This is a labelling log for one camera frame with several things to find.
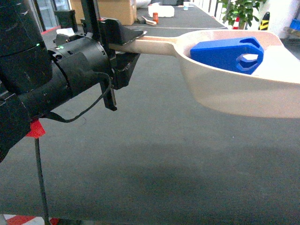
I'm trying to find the white paper cup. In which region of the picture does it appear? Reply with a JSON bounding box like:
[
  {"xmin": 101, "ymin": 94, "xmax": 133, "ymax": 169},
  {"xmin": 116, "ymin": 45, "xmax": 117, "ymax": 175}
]
[{"xmin": 183, "ymin": 1, "xmax": 189, "ymax": 11}]

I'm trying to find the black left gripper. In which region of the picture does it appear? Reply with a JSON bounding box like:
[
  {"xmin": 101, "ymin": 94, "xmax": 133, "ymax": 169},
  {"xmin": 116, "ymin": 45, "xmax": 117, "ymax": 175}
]
[{"xmin": 48, "ymin": 18, "xmax": 147, "ymax": 111}]

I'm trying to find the black box on table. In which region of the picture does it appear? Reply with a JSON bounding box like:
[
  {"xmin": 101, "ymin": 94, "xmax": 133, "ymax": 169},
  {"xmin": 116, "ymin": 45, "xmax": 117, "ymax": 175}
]
[{"xmin": 54, "ymin": 10, "xmax": 78, "ymax": 32}]

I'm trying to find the red white traffic cone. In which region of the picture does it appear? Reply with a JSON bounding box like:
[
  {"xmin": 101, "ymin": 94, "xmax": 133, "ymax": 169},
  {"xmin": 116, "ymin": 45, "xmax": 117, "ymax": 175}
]
[{"xmin": 232, "ymin": 17, "xmax": 240, "ymax": 30}]

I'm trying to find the large cardboard box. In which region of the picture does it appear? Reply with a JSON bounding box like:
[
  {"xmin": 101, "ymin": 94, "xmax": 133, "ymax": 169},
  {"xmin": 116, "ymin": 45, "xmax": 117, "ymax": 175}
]
[{"xmin": 70, "ymin": 0, "xmax": 136, "ymax": 26}]

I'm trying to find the yellow black striped bollard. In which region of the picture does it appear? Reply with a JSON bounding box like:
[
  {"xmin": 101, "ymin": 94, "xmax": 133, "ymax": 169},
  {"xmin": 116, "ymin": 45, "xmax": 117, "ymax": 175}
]
[{"xmin": 258, "ymin": 12, "xmax": 270, "ymax": 30}]

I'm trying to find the blue plastic part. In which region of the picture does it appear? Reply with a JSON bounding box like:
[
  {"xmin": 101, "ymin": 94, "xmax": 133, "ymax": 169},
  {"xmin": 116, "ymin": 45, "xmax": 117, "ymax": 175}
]
[{"xmin": 190, "ymin": 37, "xmax": 264, "ymax": 75}]

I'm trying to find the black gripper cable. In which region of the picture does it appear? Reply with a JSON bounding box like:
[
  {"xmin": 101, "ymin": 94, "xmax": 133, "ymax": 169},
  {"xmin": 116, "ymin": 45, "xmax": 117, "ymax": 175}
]
[{"xmin": 48, "ymin": 71, "xmax": 113, "ymax": 123}]

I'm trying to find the beige plastic dustpan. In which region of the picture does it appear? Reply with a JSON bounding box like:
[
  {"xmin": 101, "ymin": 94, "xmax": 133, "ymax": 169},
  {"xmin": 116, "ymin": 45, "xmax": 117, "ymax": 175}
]
[{"xmin": 109, "ymin": 30, "xmax": 300, "ymax": 118}]

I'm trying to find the black vertical pole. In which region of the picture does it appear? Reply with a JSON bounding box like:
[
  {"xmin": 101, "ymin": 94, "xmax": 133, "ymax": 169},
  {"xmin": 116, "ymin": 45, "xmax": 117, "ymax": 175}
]
[{"xmin": 35, "ymin": 138, "xmax": 51, "ymax": 225}]

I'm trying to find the green potted plant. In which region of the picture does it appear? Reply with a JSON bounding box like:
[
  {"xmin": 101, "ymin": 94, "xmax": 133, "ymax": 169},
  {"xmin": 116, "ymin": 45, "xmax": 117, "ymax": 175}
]
[{"xmin": 217, "ymin": 0, "xmax": 266, "ymax": 27}]

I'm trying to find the small hand brush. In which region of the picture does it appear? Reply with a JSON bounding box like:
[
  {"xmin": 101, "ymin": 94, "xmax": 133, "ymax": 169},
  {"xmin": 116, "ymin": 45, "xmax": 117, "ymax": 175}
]
[{"xmin": 136, "ymin": 16, "xmax": 157, "ymax": 26}]

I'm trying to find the white foam block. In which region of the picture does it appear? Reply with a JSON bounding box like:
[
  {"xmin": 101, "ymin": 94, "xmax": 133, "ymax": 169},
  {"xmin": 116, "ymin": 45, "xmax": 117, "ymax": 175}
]
[{"xmin": 148, "ymin": 5, "xmax": 175, "ymax": 17}]

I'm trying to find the orange can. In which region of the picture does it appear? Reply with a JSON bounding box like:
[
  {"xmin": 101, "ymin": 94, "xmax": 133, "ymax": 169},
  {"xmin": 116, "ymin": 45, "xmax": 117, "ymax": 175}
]
[{"xmin": 152, "ymin": 12, "xmax": 159, "ymax": 24}]

